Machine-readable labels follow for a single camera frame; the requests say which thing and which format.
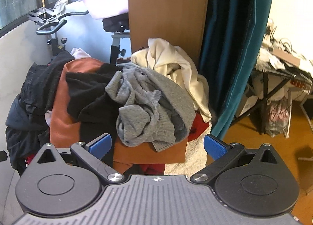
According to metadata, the cream white hooded sweatshirt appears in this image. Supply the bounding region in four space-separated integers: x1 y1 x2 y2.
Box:
130 38 212 123

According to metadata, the cluttered black folding table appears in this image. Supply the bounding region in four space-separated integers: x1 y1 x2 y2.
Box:
231 19 312 138

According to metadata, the white fluffy rug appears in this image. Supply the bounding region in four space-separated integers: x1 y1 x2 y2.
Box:
164 124 212 178

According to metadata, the rust orange garment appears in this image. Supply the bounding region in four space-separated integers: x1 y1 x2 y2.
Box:
50 58 187 174

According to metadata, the black fleece garment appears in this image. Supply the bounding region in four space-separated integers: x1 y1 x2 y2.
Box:
66 63 121 146

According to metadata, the dark navy jacket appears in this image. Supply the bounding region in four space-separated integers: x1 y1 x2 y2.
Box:
4 50 76 176

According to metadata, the grey knit sweater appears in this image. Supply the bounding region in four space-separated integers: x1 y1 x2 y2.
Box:
105 63 196 152

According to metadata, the black exercise bike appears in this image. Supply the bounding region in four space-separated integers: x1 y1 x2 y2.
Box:
27 0 89 56

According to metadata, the teal curtain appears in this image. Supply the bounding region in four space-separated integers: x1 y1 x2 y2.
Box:
198 0 272 139

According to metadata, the wooden wardrobe panel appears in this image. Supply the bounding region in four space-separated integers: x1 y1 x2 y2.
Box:
128 0 208 64

